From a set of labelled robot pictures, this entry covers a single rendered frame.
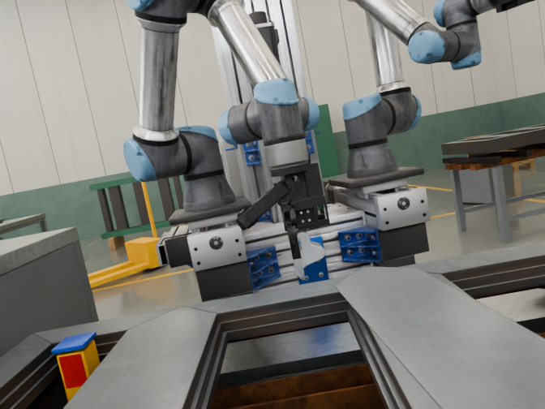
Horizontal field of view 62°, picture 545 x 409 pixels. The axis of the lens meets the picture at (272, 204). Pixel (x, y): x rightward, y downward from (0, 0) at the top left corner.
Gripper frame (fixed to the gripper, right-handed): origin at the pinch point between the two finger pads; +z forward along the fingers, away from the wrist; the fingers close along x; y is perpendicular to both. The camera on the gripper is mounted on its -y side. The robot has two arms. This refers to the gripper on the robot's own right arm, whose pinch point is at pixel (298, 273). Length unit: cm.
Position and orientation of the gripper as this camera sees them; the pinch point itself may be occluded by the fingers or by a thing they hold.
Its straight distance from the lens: 85.3
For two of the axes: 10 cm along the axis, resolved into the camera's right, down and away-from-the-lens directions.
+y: 9.8, -1.9, -0.2
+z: 1.9, 9.8, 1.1
